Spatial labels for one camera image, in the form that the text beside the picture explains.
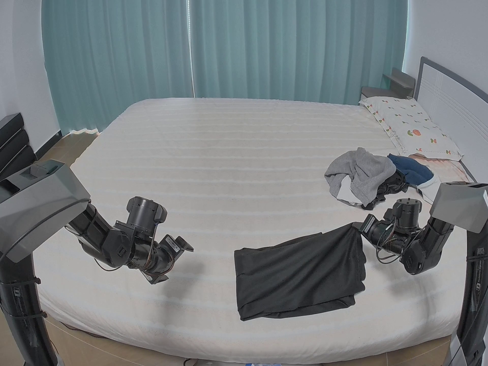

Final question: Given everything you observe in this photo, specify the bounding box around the black chest of drawers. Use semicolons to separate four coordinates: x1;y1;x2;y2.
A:
0;114;37;182

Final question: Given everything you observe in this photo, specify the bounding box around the bed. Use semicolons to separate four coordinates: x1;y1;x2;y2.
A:
34;56;488;361

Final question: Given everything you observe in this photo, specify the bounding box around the black T-shirt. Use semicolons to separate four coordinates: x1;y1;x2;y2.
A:
234;221;367;321

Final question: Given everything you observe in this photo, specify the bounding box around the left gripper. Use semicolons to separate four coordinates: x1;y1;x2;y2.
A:
152;235;194;275

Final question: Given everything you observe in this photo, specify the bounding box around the white printed pillow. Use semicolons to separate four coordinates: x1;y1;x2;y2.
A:
359;96;464;159

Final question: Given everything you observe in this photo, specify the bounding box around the pile of clothes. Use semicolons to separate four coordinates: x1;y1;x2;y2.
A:
324;147;439;210

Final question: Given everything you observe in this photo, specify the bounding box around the grey bedside table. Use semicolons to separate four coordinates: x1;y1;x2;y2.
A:
360;68;416;99

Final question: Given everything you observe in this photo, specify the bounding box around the blue-green curtain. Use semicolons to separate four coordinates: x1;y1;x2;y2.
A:
41;0;195;134
189;0;408;106

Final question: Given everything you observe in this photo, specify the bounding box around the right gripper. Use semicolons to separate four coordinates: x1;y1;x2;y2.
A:
358;215;386;245

